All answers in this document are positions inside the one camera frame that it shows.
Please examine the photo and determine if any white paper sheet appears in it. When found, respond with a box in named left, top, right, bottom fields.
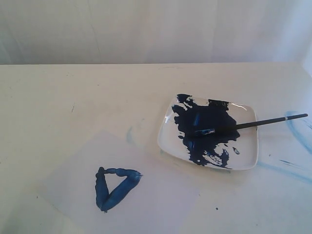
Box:
left=39, top=132, right=198, bottom=234

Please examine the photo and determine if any black paintbrush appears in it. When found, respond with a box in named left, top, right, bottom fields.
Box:
left=192, top=114, right=308, bottom=137

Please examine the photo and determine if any white square paint plate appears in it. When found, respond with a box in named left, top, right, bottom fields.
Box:
left=157, top=94, right=258, bottom=170

